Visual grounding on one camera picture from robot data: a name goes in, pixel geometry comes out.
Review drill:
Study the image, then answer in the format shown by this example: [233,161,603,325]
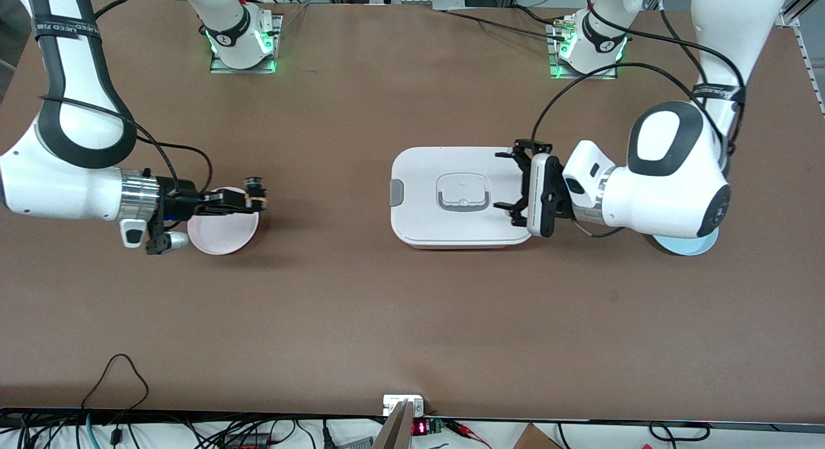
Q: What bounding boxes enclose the pink round plate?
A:
[187,186,260,255]

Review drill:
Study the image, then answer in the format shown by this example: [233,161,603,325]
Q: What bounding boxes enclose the light blue round plate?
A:
[651,233,719,256]

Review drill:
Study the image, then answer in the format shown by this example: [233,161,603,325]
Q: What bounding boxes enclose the red test leads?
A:
[445,419,492,449]

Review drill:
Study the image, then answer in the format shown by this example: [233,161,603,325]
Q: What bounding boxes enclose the brown cardboard box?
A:
[512,423,563,449]

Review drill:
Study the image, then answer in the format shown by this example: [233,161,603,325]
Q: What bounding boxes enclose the small white box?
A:
[383,394,425,417]

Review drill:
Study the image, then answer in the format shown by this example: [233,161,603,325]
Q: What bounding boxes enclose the wooden beam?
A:
[372,399,415,449]

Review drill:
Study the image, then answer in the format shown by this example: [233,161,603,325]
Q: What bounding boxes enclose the aluminium table corner profile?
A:
[777,0,825,118]

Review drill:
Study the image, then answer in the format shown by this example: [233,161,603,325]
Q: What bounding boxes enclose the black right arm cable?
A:
[39,95,213,195]

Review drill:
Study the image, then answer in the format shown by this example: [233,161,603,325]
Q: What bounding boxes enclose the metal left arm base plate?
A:
[548,21,618,81]

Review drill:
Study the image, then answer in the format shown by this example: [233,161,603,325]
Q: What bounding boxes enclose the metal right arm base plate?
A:
[209,14,283,74]

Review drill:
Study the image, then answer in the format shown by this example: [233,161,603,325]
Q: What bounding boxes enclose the long black table cable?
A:
[433,8,568,41]

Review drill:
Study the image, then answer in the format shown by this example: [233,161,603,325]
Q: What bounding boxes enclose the thin black cable loop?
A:
[80,353,151,412]

